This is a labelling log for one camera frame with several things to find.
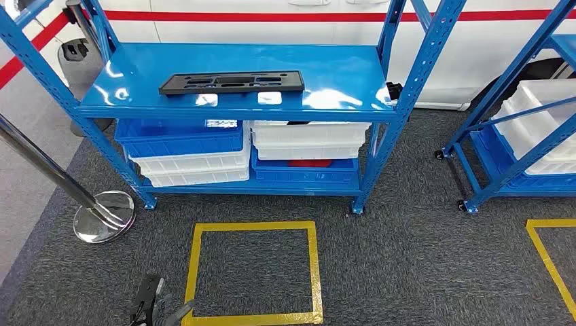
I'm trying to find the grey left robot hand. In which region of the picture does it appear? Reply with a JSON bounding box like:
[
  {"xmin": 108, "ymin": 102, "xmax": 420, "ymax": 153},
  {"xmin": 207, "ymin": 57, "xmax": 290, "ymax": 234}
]
[{"xmin": 150, "ymin": 292, "xmax": 195, "ymax": 326}]

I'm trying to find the black plastic panel part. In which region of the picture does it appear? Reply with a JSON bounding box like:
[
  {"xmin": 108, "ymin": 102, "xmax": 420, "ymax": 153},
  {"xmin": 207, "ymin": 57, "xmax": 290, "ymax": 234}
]
[{"xmin": 158, "ymin": 70, "xmax": 306, "ymax": 96}]

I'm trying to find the blue metal shelf rack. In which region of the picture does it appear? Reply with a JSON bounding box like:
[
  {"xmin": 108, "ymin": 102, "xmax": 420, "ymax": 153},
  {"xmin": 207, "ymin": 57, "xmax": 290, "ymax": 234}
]
[{"xmin": 0, "ymin": 0, "xmax": 467, "ymax": 216}]

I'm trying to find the blue wheeled shelf rack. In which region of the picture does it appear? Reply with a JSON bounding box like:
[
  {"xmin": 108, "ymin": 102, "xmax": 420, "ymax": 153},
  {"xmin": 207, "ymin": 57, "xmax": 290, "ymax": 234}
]
[{"xmin": 434, "ymin": 0, "xmax": 576, "ymax": 215}]

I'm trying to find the yellow floor tape square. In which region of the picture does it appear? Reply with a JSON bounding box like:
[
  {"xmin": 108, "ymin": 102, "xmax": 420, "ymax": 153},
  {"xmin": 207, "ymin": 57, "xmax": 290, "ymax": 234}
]
[
  {"xmin": 525, "ymin": 219, "xmax": 576, "ymax": 321},
  {"xmin": 181, "ymin": 220, "xmax": 324, "ymax": 326}
]

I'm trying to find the red object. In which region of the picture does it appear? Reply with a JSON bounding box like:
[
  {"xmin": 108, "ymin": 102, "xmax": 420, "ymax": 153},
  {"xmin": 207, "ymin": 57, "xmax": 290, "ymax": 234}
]
[{"xmin": 287, "ymin": 159, "xmax": 333, "ymax": 168}]

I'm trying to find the grey round stand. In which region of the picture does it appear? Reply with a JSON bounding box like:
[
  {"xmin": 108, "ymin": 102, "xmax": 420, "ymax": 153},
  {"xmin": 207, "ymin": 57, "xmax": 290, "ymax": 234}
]
[{"xmin": 57, "ymin": 38, "xmax": 114, "ymax": 138}]

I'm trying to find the red barrier belt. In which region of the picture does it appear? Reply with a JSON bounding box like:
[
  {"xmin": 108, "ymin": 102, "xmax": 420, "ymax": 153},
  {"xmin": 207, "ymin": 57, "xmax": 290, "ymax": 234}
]
[
  {"xmin": 0, "ymin": 12, "xmax": 69, "ymax": 90},
  {"xmin": 103, "ymin": 9, "xmax": 576, "ymax": 23}
]

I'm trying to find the white car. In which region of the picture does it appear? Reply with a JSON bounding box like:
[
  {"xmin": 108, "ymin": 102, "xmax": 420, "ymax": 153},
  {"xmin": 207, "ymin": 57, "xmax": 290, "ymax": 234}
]
[{"xmin": 0, "ymin": 0, "xmax": 576, "ymax": 111}]

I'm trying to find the black left camera bracket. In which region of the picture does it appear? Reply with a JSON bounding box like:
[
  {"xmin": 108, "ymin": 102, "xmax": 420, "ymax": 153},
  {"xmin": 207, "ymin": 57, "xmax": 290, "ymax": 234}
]
[{"xmin": 129, "ymin": 274, "xmax": 166, "ymax": 326}]

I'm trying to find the chrome stanchion post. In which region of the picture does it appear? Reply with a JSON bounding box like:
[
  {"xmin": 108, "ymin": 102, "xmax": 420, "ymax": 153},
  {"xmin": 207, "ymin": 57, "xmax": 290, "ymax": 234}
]
[{"xmin": 0, "ymin": 114, "xmax": 137, "ymax": 245}]

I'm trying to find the thin stanchion post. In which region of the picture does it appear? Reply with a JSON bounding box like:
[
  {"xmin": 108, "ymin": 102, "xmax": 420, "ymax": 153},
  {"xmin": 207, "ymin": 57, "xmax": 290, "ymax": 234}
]
[{"xmin": 62, "ymin": 0, "xmax": 105, "ymax": 50}]

